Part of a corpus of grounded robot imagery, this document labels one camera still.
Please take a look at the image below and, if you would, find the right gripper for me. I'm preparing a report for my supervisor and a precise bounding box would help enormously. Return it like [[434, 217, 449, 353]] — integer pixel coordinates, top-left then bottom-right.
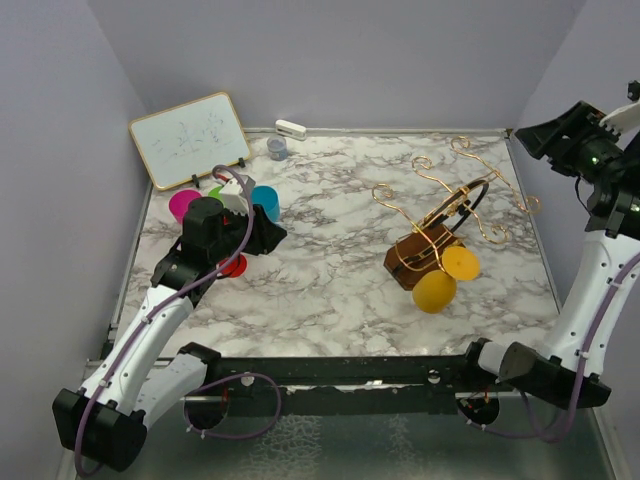
[[516, 101, 631, 185]]

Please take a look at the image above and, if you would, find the small whiteboard with wooden frame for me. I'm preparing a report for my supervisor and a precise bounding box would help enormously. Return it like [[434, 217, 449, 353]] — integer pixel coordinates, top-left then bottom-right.
[[128, 92, 252, 191]]

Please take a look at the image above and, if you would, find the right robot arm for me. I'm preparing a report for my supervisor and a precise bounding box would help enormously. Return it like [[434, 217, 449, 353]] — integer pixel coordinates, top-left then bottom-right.
[[459, 101, 639, 410]]

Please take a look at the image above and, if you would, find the gold wire wine glass rack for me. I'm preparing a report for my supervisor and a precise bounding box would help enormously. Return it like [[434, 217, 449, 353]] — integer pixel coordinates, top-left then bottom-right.
[[371, 136, 541, 291]]

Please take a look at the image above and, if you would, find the red wine glass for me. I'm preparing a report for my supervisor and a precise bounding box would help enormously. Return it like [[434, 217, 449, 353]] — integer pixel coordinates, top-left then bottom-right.
[[218, 254, 248, 279]]

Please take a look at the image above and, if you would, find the magenta wine glass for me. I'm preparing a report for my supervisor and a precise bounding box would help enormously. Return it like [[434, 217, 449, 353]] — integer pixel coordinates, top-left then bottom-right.
[[168, 189, 202, 225]]

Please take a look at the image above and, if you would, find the green wine glass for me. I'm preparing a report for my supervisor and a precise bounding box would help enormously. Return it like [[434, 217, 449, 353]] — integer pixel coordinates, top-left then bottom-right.
[[208, 186, 222, 198]]

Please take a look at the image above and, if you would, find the yellow wine glass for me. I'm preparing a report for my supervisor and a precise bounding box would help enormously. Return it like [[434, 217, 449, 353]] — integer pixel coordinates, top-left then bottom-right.
[[412, 246, 480, 314]]

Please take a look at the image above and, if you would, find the white whiteboard eraser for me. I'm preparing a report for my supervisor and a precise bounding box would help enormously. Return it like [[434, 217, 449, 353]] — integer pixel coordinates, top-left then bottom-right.
[[274, 119, 307, 141]]

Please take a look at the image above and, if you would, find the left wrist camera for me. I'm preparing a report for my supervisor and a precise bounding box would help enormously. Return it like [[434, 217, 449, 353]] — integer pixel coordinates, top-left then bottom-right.
[[218, 175, 255, 215]]

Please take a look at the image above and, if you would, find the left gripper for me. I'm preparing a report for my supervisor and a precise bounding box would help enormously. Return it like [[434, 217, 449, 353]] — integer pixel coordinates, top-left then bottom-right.
[[210, 201, 288, 264]]

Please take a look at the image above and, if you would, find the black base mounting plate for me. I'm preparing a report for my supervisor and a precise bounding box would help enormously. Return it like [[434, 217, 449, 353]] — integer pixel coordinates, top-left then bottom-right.
[[179, 342, 502, 417]]

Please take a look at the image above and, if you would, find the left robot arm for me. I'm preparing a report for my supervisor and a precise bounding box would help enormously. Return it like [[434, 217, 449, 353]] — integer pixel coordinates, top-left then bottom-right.
[[52, 197, 287, 478]]

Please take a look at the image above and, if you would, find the blue wine glass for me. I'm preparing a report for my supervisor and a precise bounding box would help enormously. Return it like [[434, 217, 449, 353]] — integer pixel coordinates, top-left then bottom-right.
[[251, 185, 280, 223]]

